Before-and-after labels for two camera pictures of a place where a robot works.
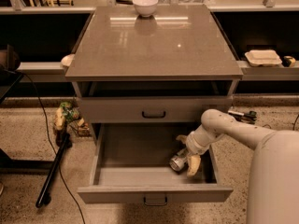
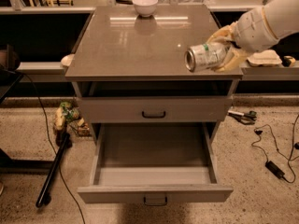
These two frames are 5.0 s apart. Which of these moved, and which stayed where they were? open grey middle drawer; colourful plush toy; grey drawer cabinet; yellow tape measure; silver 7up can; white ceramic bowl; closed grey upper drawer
Moved: silver 7up can
Stayed: colourful plush toy; closed grey upper drawer; yellow tape measure; white ceramic bowl; open grey middle drawer; grey drawer cabinet
